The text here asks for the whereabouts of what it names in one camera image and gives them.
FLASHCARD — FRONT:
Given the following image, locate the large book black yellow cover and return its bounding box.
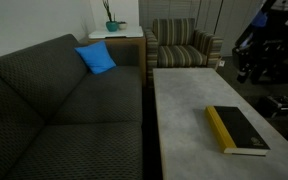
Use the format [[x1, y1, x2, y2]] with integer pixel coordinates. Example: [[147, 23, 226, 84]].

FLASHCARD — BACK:
[[205, 106, 270, 156]]

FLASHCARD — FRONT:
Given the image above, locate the wooden side table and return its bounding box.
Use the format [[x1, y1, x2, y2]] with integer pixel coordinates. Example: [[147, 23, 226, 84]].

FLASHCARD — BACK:
[[87, 37, 147, 87]]

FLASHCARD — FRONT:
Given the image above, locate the striped armchair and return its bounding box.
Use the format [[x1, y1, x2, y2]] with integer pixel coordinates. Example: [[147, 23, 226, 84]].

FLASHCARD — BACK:
[[144, 18, 223, 87]]

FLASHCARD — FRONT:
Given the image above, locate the blue throw pillow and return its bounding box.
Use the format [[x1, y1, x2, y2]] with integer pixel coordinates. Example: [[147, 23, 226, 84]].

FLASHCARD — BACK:
[[75, 41, 116, 74]]

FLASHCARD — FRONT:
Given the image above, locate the small white plant pot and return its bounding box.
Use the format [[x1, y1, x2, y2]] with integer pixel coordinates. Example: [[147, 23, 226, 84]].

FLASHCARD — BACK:
[[118, 21, 128, 30]]

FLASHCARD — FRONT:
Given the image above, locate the teal plant pot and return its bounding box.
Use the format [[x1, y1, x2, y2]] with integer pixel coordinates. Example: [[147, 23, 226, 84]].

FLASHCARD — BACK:
[[102, 0, 118, 32]]

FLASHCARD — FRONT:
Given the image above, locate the grey coffee table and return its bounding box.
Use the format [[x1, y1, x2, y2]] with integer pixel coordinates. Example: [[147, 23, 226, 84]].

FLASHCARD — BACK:
[[153, 68, 288, 180]]

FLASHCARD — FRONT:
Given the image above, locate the dark grey patterned sofa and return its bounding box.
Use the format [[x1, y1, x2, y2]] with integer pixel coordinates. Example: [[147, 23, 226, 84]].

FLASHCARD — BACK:
[[0, 34, 143, 180]]

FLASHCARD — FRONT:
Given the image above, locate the black case on floor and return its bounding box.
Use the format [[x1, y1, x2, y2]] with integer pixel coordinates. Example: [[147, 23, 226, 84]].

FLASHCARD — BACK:
[[256, 96, 288, 118]]

